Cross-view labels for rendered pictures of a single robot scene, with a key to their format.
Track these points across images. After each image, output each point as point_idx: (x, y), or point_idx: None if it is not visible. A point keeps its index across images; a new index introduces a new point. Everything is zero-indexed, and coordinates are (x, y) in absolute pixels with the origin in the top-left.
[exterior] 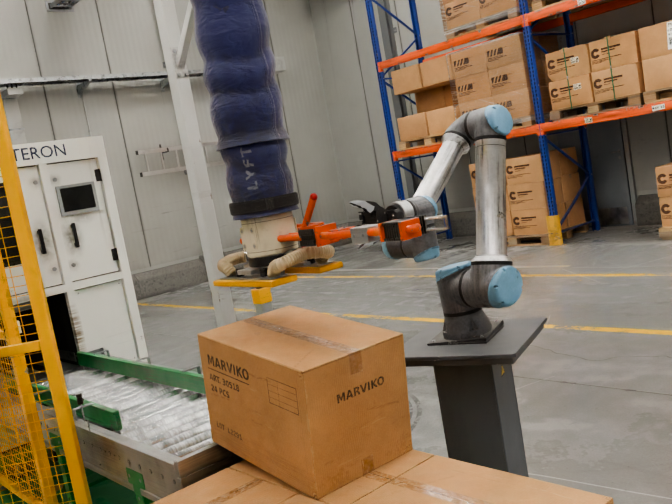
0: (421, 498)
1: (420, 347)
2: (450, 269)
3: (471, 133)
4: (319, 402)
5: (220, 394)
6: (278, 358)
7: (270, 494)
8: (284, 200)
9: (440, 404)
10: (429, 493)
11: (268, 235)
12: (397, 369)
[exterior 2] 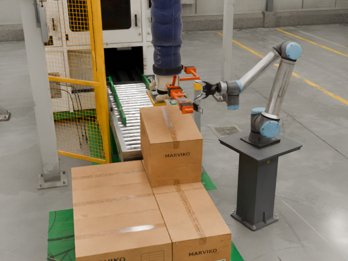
0: (178, 202)
1: (236, 139)
2: (255, 111)
3: (281, 52)
4: (156, 155)
5: (141, 133)
6: (150, 133)
7: (141, 177)
8: (170, 71)
9: (238, 164)
10: (183, 202)
11: (162, 82)
12: (197, 151)
